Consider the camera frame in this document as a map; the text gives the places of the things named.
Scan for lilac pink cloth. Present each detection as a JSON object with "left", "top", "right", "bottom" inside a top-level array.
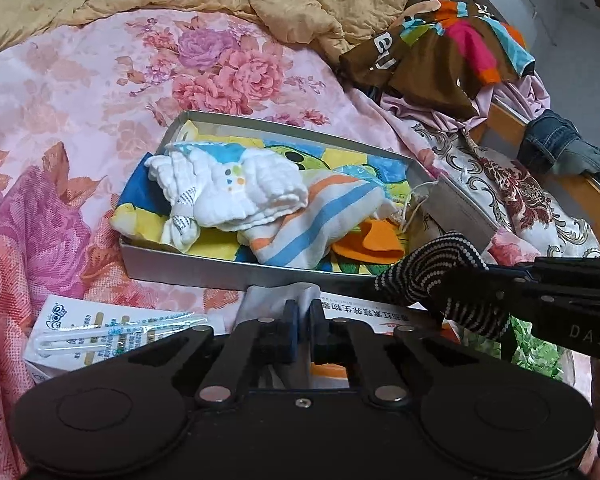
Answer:
[{"left": 380, "top": 72, "right": 551, "bottom": 133}]

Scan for white carton with red print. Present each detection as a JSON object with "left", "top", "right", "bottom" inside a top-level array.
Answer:
[{"left": 319, "top": 290, "right": 453, "bottom": 333}]

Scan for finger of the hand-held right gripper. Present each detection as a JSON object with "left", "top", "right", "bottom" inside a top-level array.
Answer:
[
  {"left": 422, "top": 275, "right": 541, "bottom": 333},
  {"left": 482, "top": 257, "right": 600, "bottom": 291}
]

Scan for navy striped sock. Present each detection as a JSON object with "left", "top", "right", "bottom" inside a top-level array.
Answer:
[{"left": 372, "top": 231, "right": 511, "bottom": 341}]

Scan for orange ribbed sock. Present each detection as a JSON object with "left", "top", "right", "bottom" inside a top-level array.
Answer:
[{"left": 330, "top": 220, "right": 406, "bottom": 265}]

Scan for green floral cloth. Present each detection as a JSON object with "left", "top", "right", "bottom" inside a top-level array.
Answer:
[{"left": 510, "top": 317, "right": 566, "bottom": 381}]

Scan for wooden bed frame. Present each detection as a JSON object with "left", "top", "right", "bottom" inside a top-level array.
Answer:
[{"left": 467, "top": 95, "right": 600, "bottom": 248}]

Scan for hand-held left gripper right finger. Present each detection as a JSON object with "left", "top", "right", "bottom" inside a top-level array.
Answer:
[{"left": 307, "top": 302, "right": 506, "bottom": 408}]

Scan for pink floral bedsheet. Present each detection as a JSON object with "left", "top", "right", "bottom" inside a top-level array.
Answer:
[{"left": 0, "top": 7, "right": 541, "bottom": 480}]

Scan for white knitted baby garment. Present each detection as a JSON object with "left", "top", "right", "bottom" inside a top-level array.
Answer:
[{"left": 144, "top": 141, "right": 311, "bottom": 256}]

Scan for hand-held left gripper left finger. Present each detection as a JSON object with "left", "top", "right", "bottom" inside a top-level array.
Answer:
[{"left": 125, "top": 300, "right": 301, "bottom": 408}]

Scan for grey shallow box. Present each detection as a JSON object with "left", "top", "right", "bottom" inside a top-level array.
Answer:
[{"left": 119, "top": 110, "right": 498, "bottom": 292}]

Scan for brown multicolour garment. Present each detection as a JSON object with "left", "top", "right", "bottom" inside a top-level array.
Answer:
[{"left": 339, "top": 0, "right": 536, "bottom": 121}]

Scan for grey face mask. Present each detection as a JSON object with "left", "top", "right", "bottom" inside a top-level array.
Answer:
[{"left": 242, "top": 284, "right": 323, "bottom": 333}]

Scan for blue denim jeans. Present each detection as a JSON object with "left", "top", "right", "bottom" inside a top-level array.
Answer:
[{"left": 517, "top": 109, "right": 600, "bottom": 186}]

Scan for white printed packet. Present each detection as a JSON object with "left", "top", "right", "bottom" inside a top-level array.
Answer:
[{"left": 22, "top": 294, "right": 216, "bottom": 386}]

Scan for cartoon print cloth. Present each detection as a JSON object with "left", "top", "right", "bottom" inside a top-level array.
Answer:
[{"left": 111, "top": 127, "right": 416, "bottom": 276}]

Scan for taupe guitar print cloth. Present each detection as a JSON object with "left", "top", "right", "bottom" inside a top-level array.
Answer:
[{"left": 405, "top": 175, "right": 501, "bottom": 251}]

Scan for yellow striped cloth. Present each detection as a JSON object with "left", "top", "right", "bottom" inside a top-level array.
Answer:
[{"left": 237, "top": 167, "right": 398, "bottom": 266}]

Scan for damask patterned sheet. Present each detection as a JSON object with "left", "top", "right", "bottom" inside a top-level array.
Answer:
[{"left": 410, "top": 120, "right": 600, "bottom": 261}]

